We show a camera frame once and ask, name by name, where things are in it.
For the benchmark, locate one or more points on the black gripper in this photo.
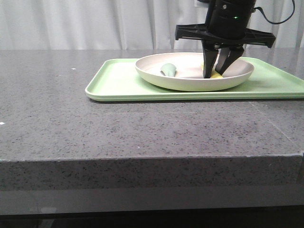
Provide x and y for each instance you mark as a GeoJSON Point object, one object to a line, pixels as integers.
{"type": "Point", "coordinates": [225, 24]}

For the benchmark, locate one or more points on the yellow plastic fork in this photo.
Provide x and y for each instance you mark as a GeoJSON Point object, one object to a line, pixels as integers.
{"type": "Point", "coordinates": [215, 74]}

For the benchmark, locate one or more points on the beige round plate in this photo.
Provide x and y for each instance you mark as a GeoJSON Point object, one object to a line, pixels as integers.
{"type": "Point", "coordinates": [189, 73]}

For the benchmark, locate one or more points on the sage green spoon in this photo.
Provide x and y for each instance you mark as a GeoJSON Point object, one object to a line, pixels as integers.
{"type": "Point", "coordinates": [169, 70]}

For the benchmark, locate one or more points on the light green rectangular tray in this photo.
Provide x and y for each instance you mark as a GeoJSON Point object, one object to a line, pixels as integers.
{"type": "Point", "coordinates": [118, 80]}

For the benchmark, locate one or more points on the white pleated curtain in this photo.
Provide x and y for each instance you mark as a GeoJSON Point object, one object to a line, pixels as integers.
{"type": "Point", "coordinates": [97, 24]}

